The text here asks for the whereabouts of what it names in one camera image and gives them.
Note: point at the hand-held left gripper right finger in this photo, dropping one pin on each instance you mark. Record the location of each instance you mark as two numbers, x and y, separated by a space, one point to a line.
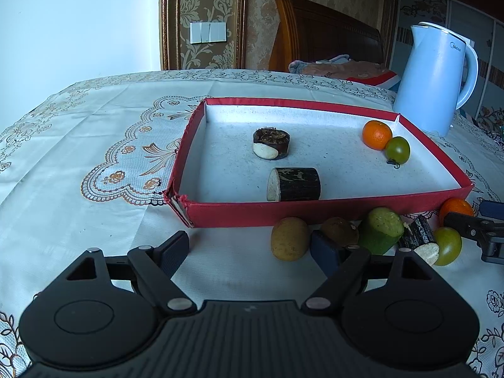
325 250

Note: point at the white wall light switch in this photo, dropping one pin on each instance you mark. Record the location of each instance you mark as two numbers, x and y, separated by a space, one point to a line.
208 32

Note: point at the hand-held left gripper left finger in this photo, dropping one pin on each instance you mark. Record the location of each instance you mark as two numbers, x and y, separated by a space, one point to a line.
175 250

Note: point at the brown kiwi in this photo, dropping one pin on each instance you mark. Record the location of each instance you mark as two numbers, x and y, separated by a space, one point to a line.
339 231

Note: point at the white lace tablecloth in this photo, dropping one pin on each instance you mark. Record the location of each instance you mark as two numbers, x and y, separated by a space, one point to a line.
78 145

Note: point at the red shallow cardboard box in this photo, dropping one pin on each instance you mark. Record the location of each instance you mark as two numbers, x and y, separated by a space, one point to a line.
338 173

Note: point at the green cucumber piece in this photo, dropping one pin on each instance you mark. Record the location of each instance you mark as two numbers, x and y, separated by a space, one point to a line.
380 230

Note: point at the yellow-brown potato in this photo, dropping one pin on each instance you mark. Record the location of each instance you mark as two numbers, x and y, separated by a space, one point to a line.
289 239

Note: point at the pink pillow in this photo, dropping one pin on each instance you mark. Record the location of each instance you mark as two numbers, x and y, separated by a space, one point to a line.
346 71

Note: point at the dark floral cloth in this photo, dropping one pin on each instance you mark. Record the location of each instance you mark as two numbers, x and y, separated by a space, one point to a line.
492 126

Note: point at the orange mandarin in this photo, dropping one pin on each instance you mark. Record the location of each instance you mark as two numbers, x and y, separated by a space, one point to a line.
377 134
456 208

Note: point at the white electric kettle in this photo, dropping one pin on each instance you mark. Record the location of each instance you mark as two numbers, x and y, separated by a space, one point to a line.
429 78

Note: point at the wooden bed headboard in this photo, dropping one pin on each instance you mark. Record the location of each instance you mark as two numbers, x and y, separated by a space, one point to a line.
327 31

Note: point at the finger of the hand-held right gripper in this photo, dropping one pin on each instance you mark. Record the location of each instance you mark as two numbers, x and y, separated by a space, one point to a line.
488 234
492 208

